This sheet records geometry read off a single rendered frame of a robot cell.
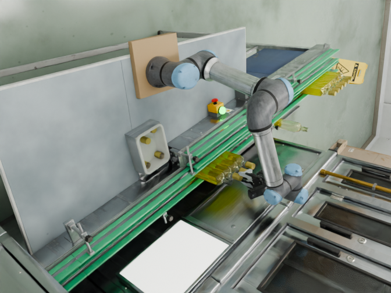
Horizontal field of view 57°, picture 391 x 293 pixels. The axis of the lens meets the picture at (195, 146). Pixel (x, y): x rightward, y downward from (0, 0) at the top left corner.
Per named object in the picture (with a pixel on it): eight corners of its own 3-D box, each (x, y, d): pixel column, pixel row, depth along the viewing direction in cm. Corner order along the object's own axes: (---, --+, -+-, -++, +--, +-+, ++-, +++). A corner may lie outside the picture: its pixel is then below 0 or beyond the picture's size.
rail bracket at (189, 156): (181, 171, 192) (198, 178, 184) (175, 145, 183) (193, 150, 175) (184, 168, 193) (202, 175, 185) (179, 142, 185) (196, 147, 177)
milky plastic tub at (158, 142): (135, 171, 185) (146, 177, 180) (124, 134, 174) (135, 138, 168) (160, 155, 195) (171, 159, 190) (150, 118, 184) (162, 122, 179)
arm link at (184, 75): (158, 66, 163) (177, 69, 153) (180, 56, 170) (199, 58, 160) (164, 90, 169) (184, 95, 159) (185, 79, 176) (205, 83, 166)
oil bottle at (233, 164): (204, 165, 206) (234, 176, 193) (203, 157, 203) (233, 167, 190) (210, 160, 210) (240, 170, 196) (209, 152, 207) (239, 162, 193)
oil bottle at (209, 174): (191, 175, 199) (220, 187, 186) (189, 167, 196) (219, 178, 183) (197, 170, 203) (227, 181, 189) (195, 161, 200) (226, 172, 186)
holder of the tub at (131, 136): (138, 179, 188) (147, 183, 183) (124, 134, 174) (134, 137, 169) (161, 163, 198) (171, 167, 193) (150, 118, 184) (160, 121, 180)
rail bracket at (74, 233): (65, 240, 160) (93, 262, 146) (52, 211, 151) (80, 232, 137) (74, 233, 163) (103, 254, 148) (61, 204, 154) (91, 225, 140)
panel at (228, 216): (116, 278, 162) (168, 319, 140) (114, 273, 160) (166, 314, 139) (235, 174, 214) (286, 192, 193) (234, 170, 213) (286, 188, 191)
